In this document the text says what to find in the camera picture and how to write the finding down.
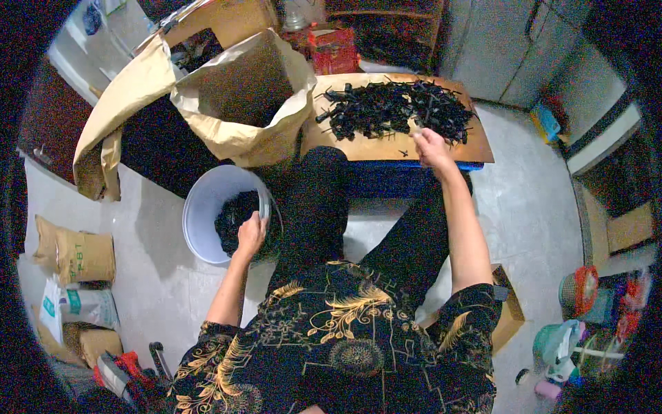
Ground person's right hand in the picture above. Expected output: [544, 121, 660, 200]
[411, 127, 457, 173]

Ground person's left hand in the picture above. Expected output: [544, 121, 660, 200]
[235, 210, 270, 258]

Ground black parts in bucket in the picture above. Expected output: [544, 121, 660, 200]
[214, 190, 271, 259]

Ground pile of black plastic parts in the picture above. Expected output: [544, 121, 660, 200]
[314, 77, 478, 146]

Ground person's legs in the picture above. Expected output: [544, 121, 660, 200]
[268, 146, 474, 313]

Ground white plastic bucket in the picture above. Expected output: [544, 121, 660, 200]
[182, 165, 283, 266]

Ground blue stool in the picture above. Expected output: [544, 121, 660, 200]
[345, 160, 485, 201]

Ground wooden board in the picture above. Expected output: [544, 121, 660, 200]
[300, 72, 495, 165]

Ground dark wooden shelf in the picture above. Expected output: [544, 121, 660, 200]
[325, 0, 447, 74]

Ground grey metal cabinet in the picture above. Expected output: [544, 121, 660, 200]
[439, 0, 588, 110]

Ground black bag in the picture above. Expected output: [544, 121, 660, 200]
[119, 95, 234, 200]

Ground red box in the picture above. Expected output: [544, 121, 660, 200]
[306, 27, 362, 76]

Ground blue plastic item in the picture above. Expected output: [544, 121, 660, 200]
[532, 102, 563, 144]

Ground open brown paper sack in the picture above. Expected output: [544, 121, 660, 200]
[170, 28, 318, 168]

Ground person's body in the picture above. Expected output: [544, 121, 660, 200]
[168, 260, 505, 414]

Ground glass jar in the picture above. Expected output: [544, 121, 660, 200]
[282, 0, 312, 33]

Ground folded brown paper sack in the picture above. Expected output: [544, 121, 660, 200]
[72, 32, 180, 203]

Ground brown printed sack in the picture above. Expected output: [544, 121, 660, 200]
[33, 214, 117, 286]

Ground white printed sack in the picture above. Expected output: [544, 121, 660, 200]
[38, 278, 121, 346]

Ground red and grey trolley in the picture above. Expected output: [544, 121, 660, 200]
[93, 341, 175, 407]

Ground large cardboard box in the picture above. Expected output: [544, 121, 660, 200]
[133, 0, 281, 59]

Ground plain brown sack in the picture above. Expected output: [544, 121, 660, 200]
[32, 321, 124, 369]

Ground wooden furniture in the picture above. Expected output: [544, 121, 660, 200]
[571, 175, 659, 271]

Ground heap of colourful household items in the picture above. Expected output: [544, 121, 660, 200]
[515, 264, 653, 402]

